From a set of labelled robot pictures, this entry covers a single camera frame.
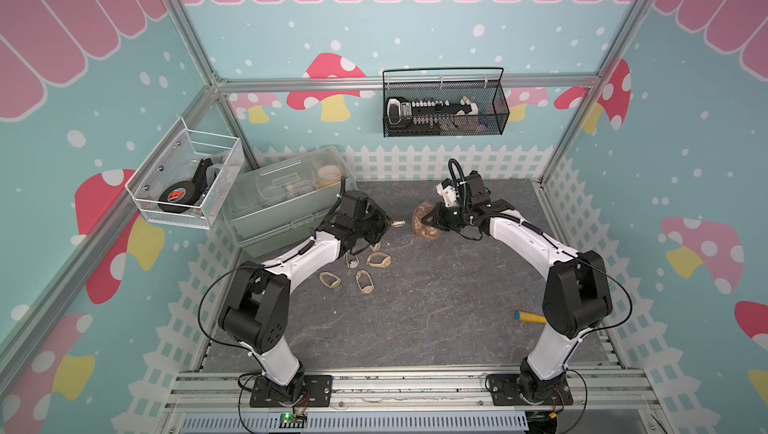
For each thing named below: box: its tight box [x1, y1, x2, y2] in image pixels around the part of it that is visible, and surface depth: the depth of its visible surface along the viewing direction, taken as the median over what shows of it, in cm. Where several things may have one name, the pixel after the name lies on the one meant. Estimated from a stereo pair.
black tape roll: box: [158, 180, 196, 213], surface depth 71 cm
